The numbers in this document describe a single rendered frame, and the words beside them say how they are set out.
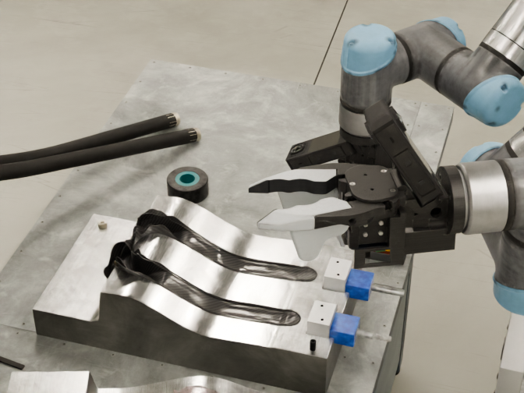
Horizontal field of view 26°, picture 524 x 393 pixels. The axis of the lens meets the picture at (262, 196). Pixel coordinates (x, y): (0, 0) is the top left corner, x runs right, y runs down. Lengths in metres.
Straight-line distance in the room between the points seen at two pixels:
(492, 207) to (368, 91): 0.49
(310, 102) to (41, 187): 1.34
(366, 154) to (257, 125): 0.73
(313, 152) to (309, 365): 0.33
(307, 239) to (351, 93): 0.53
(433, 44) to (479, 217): 0.52
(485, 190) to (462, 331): 1.96
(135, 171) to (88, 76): 1.85
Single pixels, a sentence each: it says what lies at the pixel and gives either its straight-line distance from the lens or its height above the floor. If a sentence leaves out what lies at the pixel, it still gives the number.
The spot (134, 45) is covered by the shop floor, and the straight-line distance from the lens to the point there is 4.27.
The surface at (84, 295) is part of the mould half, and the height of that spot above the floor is 0.86.
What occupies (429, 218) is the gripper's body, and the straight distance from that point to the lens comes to 1.18.
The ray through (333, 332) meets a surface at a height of 0.90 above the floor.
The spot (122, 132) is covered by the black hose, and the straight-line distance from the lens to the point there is 2.31.
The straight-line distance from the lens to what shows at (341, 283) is 1.86.
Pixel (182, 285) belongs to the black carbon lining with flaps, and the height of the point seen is 0.90.
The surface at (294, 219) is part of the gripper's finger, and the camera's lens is 1.11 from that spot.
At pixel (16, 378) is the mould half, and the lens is 1.74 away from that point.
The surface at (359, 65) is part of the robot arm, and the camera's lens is 1.59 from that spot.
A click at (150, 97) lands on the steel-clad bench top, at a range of 2.50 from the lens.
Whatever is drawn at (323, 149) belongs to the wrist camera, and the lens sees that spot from 1.70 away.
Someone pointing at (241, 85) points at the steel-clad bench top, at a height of 0.80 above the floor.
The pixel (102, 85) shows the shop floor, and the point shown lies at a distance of 4.05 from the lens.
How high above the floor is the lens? 2.17
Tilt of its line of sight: 38 degrees down
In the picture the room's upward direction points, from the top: straight up
